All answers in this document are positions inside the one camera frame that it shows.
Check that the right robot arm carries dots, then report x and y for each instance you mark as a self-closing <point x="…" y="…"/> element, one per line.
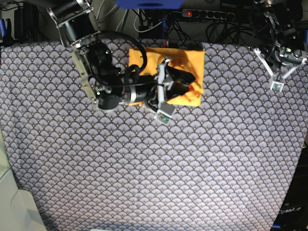
<point x="104" y="84"/>

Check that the blue fan-patterned tablecloth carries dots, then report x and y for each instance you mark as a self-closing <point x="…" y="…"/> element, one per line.
<point x="225" y="165"/>

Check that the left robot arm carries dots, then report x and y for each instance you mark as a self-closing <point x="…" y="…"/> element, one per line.
<point x="274" y="25"/>

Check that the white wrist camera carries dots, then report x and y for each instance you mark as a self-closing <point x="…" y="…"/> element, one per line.
<point x="276" y="85"/>
<point x="164" y="113"/>

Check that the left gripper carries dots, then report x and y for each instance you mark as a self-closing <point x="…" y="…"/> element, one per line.
<point x="281" y="63"/>

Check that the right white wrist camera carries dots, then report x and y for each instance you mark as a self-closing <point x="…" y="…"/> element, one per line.
<point x="164" y="113"/>

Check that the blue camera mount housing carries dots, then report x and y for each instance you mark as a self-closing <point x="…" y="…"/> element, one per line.
<point x="149" y="4"/>

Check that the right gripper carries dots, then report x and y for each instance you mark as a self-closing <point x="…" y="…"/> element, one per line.
<point x="165" y="88"/>

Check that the black OpenArm box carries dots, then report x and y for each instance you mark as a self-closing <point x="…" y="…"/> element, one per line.
<point x="293" y="215"/>

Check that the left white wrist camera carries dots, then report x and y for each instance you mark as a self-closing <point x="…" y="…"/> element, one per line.
<point x="276" y="85"/>

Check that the grey plastic bin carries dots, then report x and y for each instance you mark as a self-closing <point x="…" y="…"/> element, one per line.
<point x="18" y="211"/>

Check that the black power strip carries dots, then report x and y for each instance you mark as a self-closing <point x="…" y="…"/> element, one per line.
<point x="206" y="14"/>

